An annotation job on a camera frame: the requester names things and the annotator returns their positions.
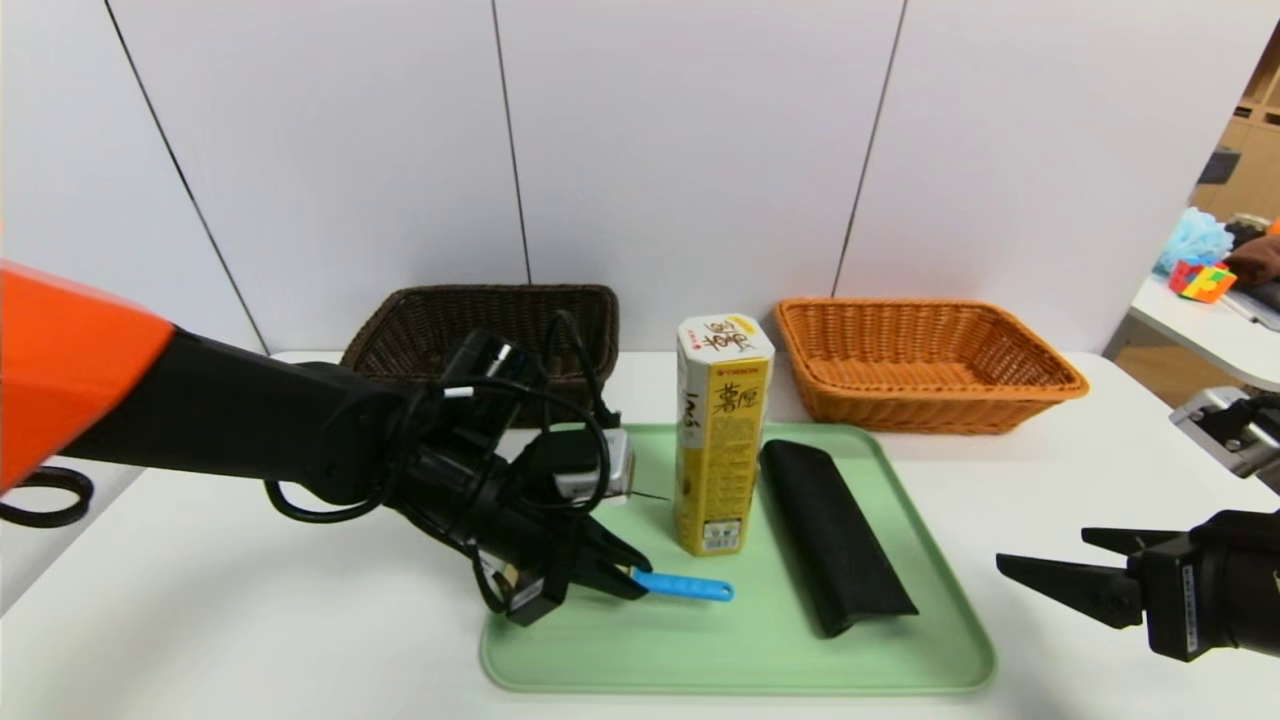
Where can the white side table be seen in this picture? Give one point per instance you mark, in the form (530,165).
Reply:
(1190,325)

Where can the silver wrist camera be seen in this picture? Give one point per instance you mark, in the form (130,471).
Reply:
(1225,425)
(600,465)

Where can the orange wicker basket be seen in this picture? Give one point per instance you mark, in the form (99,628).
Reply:
(930,385)

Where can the yellow hexagonal snack box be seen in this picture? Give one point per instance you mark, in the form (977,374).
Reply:
(722,450)

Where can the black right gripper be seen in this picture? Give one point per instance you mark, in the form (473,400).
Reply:
(1172,594)

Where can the black and orange left arm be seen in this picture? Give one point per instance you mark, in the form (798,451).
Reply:
(230,410)

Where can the dark grey box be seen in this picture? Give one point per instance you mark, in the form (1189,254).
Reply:
(1218,166)

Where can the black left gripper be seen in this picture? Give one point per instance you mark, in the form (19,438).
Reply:
(540,588)

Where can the blue mesh bath pouf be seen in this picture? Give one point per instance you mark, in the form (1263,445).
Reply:
(1195,238)

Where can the brown wooden side panel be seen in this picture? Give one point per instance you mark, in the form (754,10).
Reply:
(1145,375)

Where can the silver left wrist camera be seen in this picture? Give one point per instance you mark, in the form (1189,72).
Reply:
(600,465)

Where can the dark brown wicker basket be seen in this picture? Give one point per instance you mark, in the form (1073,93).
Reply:
(420,330)

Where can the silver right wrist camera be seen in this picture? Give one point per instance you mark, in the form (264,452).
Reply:
(1225,425)

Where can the colourful puzzle cube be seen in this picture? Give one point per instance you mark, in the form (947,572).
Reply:
(1200,280)

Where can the black fabric pouch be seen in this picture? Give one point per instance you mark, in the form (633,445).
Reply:
(835,540)

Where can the light wooden shelf cabinet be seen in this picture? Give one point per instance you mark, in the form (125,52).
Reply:
(1255,140)

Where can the brown cloth item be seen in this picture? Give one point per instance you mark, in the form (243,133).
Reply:
(1255,262)

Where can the light green plastic tray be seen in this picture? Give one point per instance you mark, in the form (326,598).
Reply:
(720,640)

